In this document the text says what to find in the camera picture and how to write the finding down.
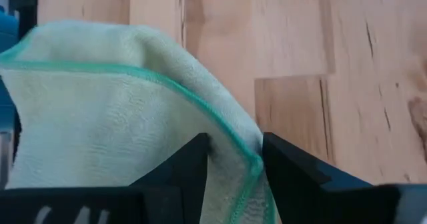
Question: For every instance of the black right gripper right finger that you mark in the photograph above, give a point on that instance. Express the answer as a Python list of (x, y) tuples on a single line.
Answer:
[(317, 200)]

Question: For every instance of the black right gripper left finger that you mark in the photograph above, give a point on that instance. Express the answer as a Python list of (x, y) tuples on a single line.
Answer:
[(150, 200)]

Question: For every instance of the pale green microfiber towel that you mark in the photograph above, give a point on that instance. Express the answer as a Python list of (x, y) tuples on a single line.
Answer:
[(100, 117)]

